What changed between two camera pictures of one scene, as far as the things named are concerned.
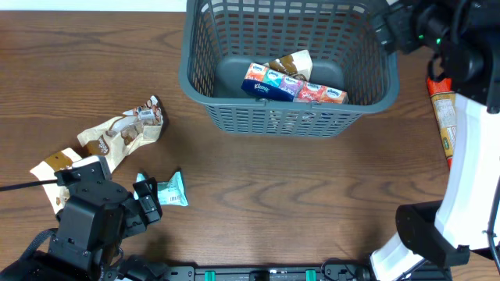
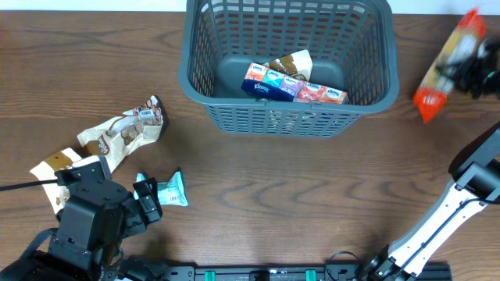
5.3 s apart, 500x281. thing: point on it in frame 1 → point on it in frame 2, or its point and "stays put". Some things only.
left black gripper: (133, 207) stays put
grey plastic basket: (346, 47) stays put
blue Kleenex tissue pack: (264, 80) stays put
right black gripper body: (391, 30) → (469, 72)
